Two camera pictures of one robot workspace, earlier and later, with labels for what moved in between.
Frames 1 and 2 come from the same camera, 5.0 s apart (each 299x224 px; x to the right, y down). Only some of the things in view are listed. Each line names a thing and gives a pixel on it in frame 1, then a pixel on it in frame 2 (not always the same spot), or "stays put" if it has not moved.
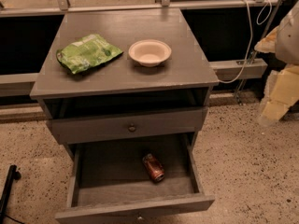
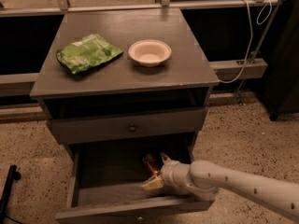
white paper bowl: [149, 52] stays put
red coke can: [153, 167] stays put
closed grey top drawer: [78, 129] stays put
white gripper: [288, 42] -> [169, 174]
